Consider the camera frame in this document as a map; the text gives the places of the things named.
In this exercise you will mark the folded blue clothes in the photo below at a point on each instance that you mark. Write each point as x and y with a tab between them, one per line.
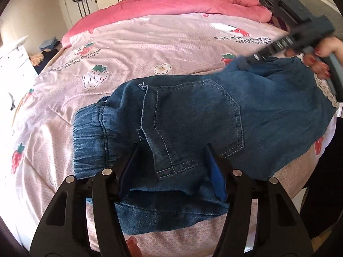
49	44

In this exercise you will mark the person's dark clothing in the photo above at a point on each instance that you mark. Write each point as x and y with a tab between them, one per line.
325	182

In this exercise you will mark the yellow floral cloth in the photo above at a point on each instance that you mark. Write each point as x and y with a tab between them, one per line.
36	59

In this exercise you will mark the white drawer cabinet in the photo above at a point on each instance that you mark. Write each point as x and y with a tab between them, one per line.
14	61

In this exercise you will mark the blue denim pants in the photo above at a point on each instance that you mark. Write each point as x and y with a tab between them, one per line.
193	112

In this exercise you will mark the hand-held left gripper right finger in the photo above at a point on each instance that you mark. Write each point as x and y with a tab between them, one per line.
217	179

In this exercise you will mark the white door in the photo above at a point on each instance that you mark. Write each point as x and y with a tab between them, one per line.
67	10

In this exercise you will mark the person's right hand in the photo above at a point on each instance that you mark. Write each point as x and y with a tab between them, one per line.
328	48

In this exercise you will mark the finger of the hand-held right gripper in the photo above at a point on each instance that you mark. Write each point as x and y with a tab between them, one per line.
270	49

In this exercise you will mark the dark cloth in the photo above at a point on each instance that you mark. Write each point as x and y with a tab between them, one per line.
48	59

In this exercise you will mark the purple striped pillow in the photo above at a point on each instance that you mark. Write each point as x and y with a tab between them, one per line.
278	24

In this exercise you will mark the pink strawberry print quilt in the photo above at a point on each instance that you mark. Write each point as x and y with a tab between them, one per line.
128	48

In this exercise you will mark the plain pink blanket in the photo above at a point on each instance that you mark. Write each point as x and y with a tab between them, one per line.
166	5

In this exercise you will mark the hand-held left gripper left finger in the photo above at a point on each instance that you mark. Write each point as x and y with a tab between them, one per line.
125	178

